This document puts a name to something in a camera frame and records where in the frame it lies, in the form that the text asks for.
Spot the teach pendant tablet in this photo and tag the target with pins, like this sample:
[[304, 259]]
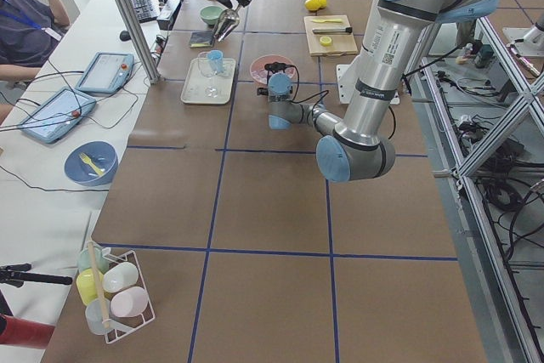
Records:
[[58, 115], [106, 73]]

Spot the steel cylinder muddler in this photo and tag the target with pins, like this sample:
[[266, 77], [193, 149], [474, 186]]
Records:
[[332, 31]]

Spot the yellow plastic knife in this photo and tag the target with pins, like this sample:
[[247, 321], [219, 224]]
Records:
[[323, 21]]

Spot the lemon half slice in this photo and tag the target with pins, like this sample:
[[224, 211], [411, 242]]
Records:
[[325, 41]]

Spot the white wire cup rack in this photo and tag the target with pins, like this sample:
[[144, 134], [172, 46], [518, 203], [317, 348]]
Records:
[[122, 326]]

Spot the far teach pendant tablet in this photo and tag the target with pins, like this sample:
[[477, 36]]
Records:
[[106, 73]]

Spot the yellow plastic fork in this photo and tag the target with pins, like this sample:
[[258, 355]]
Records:
[[86, 159]]

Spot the yellow lemon front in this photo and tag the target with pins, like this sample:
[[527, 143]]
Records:
[[312, 5]]

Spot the pink plastic cup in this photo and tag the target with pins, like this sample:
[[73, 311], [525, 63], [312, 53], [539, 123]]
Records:
[[129, 302]]

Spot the white plastic cup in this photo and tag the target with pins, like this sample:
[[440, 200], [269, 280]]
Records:
[[120, 277]]

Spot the black keyboard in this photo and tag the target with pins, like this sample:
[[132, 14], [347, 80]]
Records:
[[145, 10]]

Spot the wooden cutting board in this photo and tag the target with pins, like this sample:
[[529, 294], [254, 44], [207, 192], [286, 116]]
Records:
[[341, 44]]

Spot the near teach pendant tablet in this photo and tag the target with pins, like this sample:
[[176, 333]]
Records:
[[58, 115]]

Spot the blue plastic cup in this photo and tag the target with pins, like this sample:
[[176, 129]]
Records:
[[215, 60]]

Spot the aluminium frame post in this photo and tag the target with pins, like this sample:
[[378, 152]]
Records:
[[138, 39]]

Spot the blue bowl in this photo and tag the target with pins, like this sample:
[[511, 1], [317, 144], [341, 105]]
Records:
[[103, 155]]

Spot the clear wine glass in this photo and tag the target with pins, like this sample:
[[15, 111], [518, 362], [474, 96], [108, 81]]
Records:
[[207, 69]]

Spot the yellow plastic cup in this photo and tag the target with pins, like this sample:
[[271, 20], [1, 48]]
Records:
[[85, 286]]

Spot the seated person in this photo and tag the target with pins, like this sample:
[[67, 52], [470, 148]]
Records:
[[30, 32]]

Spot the pink bowl of ice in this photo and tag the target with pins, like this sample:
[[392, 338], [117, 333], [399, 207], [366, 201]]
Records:
[[257, 71]]

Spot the cream serving tray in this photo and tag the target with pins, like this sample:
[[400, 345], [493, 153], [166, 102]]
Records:
[[201, 90]]

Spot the grey folded cloth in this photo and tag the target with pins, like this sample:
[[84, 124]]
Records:
[[201, 39]]

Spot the clear plastic cup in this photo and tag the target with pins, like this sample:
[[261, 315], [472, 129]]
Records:
[[94, 319]]

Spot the black computer mouse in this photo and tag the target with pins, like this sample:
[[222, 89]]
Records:
[[124, 36]]

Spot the green plastic cup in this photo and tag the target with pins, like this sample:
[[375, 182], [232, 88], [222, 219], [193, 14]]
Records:
[[101, 255]]

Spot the metal ice scoop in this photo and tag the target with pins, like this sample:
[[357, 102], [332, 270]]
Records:
[[227, 21]]

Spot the green ceramic bowl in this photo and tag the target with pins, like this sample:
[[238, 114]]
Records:
[[210, 14]]

